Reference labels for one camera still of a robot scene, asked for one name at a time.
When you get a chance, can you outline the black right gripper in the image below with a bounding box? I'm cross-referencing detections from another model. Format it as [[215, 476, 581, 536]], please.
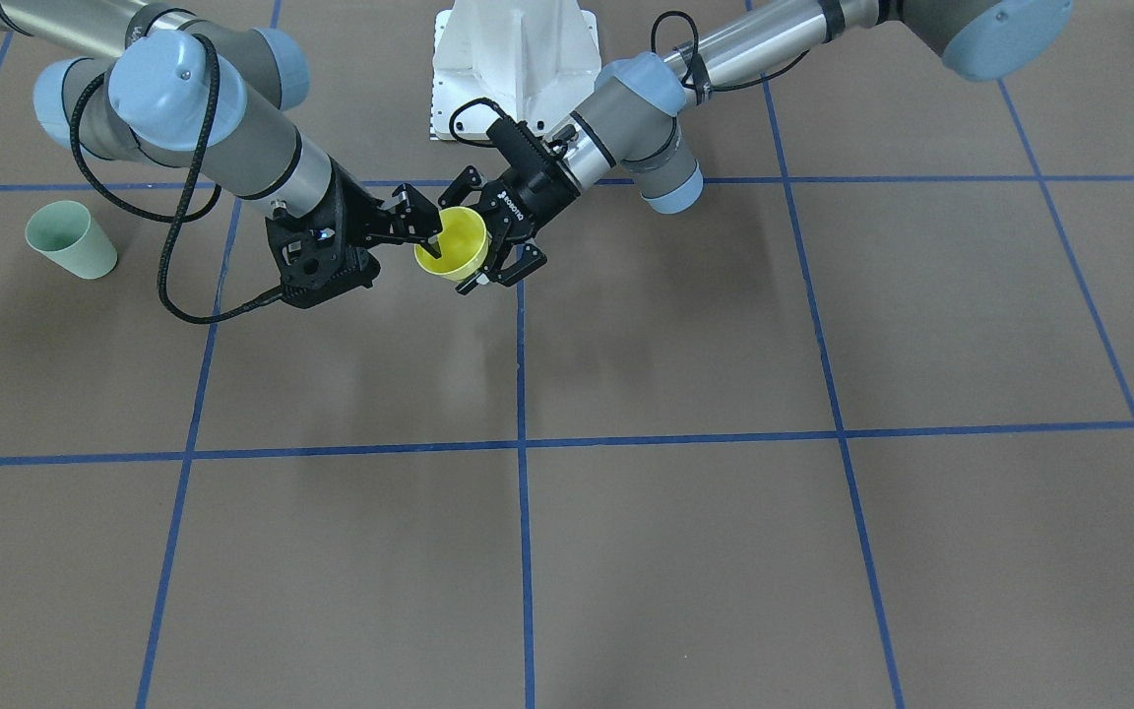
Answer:
[[265, 162, 445, 309]]

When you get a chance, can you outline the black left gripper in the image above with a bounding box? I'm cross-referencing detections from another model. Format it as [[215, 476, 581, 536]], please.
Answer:
[[437, 116, 582, 295]]

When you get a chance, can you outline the yellow plastic cup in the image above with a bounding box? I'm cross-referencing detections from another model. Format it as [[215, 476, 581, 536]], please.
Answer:
[[414, 206, 490, 282]]

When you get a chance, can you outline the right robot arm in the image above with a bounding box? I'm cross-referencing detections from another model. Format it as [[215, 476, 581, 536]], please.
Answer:
[[0, 1, 442, 324]]

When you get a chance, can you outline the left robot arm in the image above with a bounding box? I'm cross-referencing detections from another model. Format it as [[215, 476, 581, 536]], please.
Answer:
[[415, 1, 1074, 294]]

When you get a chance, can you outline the green plastic cup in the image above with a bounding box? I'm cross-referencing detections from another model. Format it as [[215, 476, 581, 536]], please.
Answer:
[[26, 199, 120, 280]]

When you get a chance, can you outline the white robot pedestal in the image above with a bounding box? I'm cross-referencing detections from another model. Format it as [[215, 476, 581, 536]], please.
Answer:
[[429, 1, 601, 141]]

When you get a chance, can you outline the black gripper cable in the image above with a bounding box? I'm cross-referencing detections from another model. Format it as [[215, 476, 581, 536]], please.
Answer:
[[68, 32, 287, 326], [447, 10, 814, 149]]

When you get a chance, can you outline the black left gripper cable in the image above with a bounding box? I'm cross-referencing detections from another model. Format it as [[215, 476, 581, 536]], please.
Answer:
[[447, 10, 814, 149]]

